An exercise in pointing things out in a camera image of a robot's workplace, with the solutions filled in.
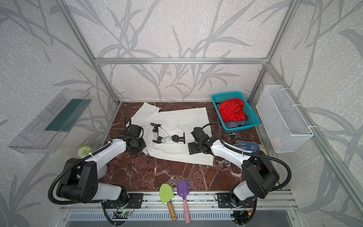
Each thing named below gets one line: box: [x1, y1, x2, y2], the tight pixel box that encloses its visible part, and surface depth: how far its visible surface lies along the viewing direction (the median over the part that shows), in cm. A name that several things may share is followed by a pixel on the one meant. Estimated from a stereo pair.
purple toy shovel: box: [176, 180, 191, 224], surface depth 77 cm
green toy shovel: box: [159, 183, 177, 222], surface depth 77 cm
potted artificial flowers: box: [77, 144, 94, 159], surface depth 77 cm
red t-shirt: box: [218, 98, 246, 123], surface depth 103 cm
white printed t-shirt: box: [130, 102, 214, 166], surface depth 104 cm
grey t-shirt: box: [224, 120, 246, 129], surface depth 100 cm
